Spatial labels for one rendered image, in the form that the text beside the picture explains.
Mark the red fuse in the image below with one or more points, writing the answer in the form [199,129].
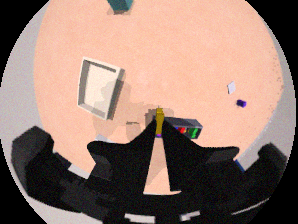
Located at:
[181,129]

